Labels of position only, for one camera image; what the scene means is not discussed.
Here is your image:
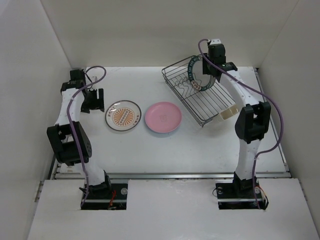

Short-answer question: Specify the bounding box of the large patterned plate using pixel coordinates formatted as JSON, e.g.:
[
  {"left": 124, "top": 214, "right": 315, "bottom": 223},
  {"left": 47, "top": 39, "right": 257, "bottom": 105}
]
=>
[{"left": 187, "top": 55, "right": 215, "bottom": 92}]

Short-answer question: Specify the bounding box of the patterned white plate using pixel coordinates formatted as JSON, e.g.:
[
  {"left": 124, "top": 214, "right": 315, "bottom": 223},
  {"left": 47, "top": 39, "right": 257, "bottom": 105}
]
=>
[{"left": 104, "top": 100, "right": 142, "bottom": 132}]

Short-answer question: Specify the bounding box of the pink plastic plate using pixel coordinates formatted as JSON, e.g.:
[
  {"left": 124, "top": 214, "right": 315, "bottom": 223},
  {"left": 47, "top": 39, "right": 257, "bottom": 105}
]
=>
[{"left": 144, "top": 101, "right": 182, "bottom": 134}]

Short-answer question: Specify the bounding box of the blue plastic plate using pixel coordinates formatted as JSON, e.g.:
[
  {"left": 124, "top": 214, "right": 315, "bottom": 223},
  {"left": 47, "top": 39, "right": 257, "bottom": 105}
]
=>
[{"left": 143, "top": 122, "right": 181, "bottom": 138}]

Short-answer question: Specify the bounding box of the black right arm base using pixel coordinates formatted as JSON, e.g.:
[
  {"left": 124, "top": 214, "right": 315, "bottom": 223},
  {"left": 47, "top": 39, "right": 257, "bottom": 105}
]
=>
[{"left": 212, "top": 182, "right": 269, "bottom": 210}]

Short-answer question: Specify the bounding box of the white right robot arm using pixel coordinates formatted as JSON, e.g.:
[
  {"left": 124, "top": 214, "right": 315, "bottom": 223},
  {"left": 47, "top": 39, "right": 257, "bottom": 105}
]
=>
[{"left": 202, "top": 39, "right": 271, "bottom": 197}]

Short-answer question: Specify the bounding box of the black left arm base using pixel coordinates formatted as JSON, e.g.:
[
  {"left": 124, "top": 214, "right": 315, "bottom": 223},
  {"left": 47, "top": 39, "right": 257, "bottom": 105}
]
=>
[{"left": 79, "top": 183, "right": 128, "bottom": 211}]

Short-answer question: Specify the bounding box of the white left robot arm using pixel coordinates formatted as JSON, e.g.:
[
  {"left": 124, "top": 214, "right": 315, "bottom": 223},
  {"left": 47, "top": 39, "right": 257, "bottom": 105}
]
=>
[{"left": 46, "top": 69, "right": 112, "bottom": 199}]

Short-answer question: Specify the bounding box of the white cutlery holder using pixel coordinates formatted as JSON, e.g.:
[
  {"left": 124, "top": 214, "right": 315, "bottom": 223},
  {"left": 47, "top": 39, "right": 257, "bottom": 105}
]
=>
[{"left": 219, "top": 104, "right": 239, "bottom": 122}]

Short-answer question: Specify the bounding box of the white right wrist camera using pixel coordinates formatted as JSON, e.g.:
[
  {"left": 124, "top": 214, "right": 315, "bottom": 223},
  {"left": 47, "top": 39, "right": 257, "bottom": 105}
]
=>
[{"left": 208, "top": 38, "right": 222, "bottom": 45}]

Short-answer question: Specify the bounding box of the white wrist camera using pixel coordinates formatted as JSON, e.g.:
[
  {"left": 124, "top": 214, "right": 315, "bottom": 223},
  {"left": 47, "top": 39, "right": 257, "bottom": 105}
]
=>
[
  {"left": 208, "top": 38, "right": 222, "bottom": 45},
  {"left": 90, "top": 76, "right": 99, "bottom": 83}
]

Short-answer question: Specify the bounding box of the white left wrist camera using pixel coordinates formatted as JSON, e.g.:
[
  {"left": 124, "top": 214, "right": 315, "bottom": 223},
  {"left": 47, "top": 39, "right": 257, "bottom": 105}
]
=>
[{"left": 90, "top": 76, "right": 99, "bottom": 83}]

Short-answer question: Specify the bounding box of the dark wire dish rack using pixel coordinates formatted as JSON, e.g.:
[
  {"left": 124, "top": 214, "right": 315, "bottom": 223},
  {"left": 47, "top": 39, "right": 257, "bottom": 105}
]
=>
[{"left": 161, "top": 55, "right": 236, "bottom": 126}]

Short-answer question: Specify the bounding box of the aluminium side rail left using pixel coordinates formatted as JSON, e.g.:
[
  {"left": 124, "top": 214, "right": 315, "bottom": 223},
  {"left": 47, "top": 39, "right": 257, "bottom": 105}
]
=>
[{"left": 34, "top": 155, "right": 59, "bottom": 203}]

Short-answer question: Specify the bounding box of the aluminium front rail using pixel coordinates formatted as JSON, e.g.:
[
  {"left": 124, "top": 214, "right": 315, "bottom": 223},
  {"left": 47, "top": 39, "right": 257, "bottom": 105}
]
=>
[{"left": 108, "top": 171, "right": 292, "bottom": 180}]

